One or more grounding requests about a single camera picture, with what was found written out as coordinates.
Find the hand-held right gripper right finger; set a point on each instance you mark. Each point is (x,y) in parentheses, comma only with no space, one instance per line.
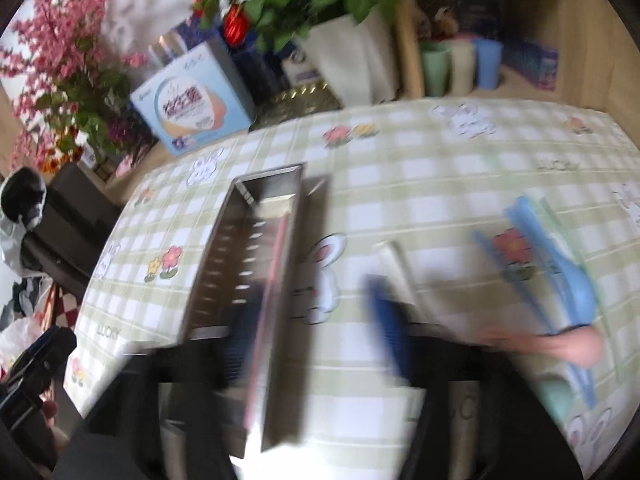
(392,340)

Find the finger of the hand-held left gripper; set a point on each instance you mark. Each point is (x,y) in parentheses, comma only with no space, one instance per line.
(45,347)

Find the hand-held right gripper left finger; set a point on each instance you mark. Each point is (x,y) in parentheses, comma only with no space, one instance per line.
(235,360)

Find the green chopstick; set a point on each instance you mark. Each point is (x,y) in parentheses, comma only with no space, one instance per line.
(400,275)
(552,215)

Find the stainless steel utensil tray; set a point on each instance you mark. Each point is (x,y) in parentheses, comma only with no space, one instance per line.
(240,240)

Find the pink spoon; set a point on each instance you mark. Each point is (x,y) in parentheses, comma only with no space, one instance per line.
(555,345)

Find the green spoon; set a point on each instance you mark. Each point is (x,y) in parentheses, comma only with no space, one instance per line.
(552,395)

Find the blue spoon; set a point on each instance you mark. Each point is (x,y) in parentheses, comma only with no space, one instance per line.
(565,280)

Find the white plastic bag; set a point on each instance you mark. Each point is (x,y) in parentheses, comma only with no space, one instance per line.
(20,335)

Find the red checkered cloth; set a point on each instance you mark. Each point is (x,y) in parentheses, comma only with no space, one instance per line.
(65,310)

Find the black chair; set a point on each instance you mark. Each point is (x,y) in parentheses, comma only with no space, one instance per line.
(75,210)

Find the green checkered tablecloth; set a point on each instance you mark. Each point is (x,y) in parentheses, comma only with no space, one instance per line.
(425,160)

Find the purple flower plant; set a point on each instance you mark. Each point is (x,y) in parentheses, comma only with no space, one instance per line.
(120,132)

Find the gold metal tray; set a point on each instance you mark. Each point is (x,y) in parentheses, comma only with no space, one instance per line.
(300,100)

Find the pale blue carton box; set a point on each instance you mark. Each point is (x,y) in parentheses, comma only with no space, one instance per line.
(200,95)

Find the green cup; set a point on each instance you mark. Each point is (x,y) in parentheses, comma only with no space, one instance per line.
(435,67)

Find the beige cup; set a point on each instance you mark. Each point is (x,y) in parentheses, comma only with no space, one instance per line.
(462,65)

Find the dark blue packet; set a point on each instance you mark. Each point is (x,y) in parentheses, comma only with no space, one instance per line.
(300,67)

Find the pink blossom artificial plant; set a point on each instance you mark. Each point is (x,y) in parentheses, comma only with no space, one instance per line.
(60,60)

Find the potted plant in white pot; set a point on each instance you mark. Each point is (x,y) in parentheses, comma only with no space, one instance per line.
(350,55)

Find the blue cup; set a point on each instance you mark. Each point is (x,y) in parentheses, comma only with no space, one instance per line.
(487,62)

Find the purple blue box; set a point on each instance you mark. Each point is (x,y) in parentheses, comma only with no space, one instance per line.
(537,65)

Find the blue white box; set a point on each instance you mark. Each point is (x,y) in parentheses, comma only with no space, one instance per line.
(170,47)

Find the dark blue flat box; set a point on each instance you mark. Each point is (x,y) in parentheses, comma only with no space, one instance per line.
(475,12)

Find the wooden shelf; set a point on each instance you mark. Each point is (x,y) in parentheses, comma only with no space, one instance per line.
(565,20)

